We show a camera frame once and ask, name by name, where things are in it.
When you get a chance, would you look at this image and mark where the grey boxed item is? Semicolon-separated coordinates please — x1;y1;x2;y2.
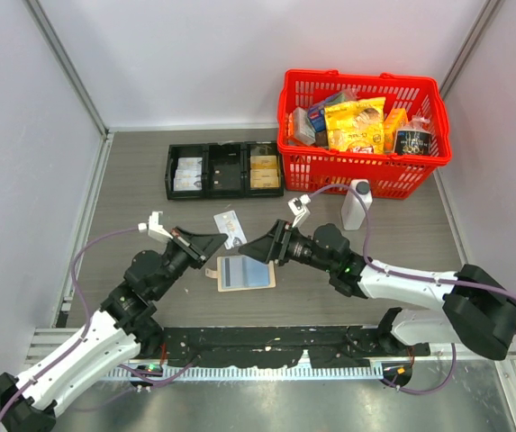
288;107;316;146

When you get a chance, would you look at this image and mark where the orange snack box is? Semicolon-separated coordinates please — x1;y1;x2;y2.
384;108;408;154

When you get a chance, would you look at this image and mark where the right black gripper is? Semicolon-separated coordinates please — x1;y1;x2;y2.
239;219;336;273

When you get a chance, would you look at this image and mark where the red plastic shopping basket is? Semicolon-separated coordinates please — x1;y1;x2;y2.
277;69;452;199

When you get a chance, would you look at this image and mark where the white plastic bottle black cap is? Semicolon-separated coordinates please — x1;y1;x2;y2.
341;179;373;230

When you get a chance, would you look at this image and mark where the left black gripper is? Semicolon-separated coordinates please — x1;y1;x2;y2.
152;226;228;299

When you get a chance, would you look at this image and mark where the white VIP credit card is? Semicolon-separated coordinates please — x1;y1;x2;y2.
213;211;247;250

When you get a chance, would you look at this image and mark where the beige leather card holder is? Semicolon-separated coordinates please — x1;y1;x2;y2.
204;256;276;293

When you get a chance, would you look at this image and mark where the blue snack packet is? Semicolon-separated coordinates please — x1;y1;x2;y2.
307;88;357;132

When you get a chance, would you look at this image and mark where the white slotted cable duct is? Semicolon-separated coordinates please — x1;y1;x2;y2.
104;363;385;382

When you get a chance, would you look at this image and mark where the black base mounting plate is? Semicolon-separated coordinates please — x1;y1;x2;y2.
109;324;432;368

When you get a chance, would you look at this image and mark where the gold cards stack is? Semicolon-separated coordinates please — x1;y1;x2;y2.
249;155;280;189

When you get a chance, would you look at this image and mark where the yellow snack bag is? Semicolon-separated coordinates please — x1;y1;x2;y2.
324;97;385;155

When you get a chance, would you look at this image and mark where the grey striped credit card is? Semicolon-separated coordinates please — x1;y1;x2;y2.
222;256;245;290

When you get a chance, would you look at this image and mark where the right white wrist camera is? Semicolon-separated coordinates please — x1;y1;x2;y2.
288;194;312;229

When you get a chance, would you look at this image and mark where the black card in tray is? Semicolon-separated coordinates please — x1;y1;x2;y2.
209;157;240;192

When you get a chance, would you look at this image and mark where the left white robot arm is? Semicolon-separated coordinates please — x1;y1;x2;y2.
0;223;228;431

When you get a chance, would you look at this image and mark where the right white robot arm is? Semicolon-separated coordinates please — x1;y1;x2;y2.
240;220;516;361

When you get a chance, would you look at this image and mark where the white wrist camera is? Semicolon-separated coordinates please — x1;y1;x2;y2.
138;211;172;244
288;194;312;229

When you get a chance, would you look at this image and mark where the white cards stack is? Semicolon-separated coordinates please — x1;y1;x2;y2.
173;157;203;192

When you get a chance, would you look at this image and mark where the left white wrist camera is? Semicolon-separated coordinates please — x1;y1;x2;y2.
138;211;172;244

